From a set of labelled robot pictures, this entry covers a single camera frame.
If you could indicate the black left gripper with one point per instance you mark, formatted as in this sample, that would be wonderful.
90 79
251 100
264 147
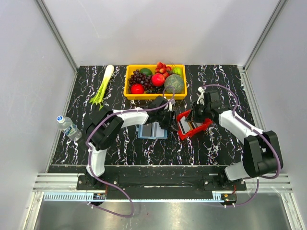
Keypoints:
170 124

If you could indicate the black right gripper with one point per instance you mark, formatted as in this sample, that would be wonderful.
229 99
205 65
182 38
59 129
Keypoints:
192 117

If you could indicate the red plastic card tray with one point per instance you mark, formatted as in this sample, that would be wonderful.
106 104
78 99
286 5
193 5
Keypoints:
196 127

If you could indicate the blue leather card holder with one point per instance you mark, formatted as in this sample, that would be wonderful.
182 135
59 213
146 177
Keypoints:
157 132

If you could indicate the black VIP card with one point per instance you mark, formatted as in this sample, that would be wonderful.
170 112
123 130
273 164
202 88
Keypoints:
147 130

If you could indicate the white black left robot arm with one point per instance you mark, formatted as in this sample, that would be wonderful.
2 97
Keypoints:
104 128

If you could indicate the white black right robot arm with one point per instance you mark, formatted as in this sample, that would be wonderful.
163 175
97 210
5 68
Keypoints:
261 149

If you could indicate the dark blueberry cluster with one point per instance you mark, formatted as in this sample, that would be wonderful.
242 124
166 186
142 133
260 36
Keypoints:
155 90

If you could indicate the green netted melon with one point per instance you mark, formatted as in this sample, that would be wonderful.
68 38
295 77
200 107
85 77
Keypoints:
174 83

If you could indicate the red pomegranate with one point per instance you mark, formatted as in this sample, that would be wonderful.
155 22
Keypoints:
158 80

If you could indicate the red tomato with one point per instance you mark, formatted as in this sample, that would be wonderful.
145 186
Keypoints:
137 89

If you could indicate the dark purple grape bunch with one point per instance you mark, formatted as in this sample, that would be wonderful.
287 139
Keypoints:
139 78

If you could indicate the dark green avocado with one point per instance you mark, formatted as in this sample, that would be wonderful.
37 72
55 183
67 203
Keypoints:
146 71

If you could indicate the red lychee cluster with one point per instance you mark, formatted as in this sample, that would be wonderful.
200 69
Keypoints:
162 68

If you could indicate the yellow plastic fruit bin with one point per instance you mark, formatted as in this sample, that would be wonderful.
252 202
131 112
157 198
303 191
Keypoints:
144 96

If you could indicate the green white celery stalk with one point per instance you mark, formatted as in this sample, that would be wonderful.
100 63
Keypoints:
98 98

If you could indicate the clear plastic water bottle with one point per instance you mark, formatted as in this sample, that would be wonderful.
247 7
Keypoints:
68 128

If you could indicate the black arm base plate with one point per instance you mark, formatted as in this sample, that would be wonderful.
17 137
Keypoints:
201 182

